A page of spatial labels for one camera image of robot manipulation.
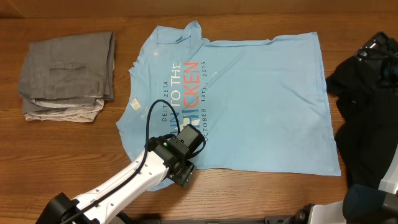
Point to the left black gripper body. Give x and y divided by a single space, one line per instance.
185 173

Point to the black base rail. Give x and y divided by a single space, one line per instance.
157 220

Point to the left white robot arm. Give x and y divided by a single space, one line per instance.
164 157

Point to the light blue t-shirt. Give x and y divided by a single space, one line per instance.
261 105

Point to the folded grey trousers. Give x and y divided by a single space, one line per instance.
68 78

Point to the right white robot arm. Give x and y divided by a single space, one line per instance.
362 204

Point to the black garment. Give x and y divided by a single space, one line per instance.
368 139

